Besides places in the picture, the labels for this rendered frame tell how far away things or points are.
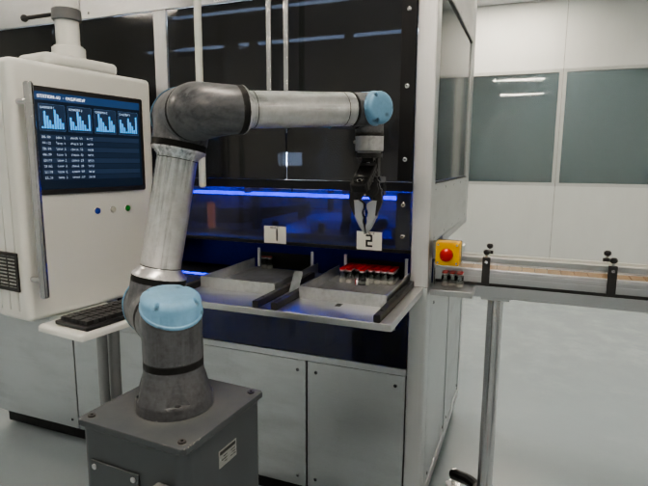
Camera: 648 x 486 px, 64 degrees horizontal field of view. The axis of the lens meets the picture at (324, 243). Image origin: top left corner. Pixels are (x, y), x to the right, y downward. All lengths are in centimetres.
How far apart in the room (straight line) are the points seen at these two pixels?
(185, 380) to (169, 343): 8
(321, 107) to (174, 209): 38
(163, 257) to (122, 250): 77
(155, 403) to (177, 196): 41
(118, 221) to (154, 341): 91
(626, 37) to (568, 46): 53
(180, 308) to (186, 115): 36
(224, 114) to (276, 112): 11
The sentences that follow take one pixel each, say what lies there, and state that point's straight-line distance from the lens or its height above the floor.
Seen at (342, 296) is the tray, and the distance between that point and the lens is 146.
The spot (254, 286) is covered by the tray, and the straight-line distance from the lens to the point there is 158.
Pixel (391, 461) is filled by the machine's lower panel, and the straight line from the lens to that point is 192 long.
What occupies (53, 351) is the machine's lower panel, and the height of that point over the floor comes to 43.
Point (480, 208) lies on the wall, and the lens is 624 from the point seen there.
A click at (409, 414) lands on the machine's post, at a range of 182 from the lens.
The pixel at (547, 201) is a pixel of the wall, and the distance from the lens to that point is 621.
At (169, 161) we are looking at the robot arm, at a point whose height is 127.
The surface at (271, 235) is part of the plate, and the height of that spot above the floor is 102.
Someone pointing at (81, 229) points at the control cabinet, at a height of 106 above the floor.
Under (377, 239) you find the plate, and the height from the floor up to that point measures 103.
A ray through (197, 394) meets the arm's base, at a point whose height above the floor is 83.
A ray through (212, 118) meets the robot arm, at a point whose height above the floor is 135.
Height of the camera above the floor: 127
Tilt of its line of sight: 9 degrees down
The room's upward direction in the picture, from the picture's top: straight up
